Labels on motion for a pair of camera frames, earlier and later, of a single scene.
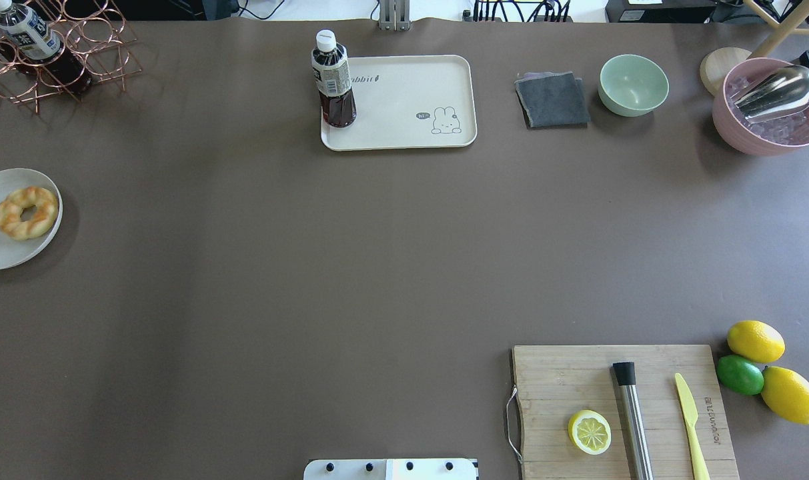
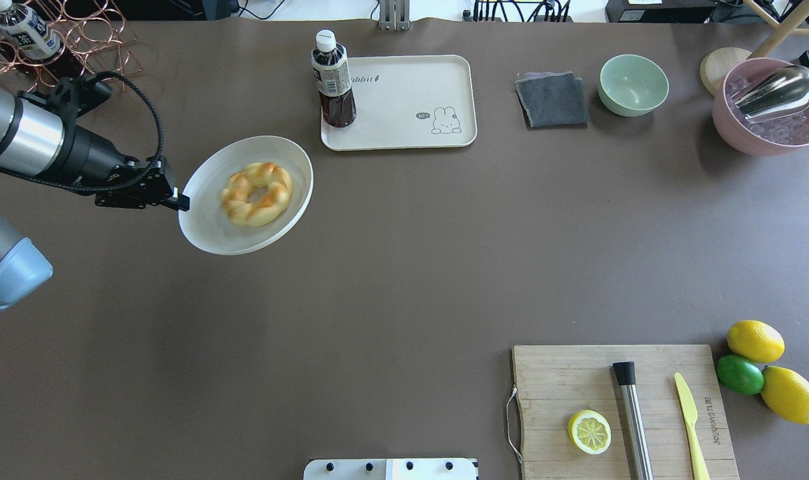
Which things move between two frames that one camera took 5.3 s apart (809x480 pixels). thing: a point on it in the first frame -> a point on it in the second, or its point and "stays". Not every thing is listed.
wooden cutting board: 554,383 stays
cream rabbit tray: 409,102 stays
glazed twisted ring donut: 9,212 -> 273,178
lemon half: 590,431 stays
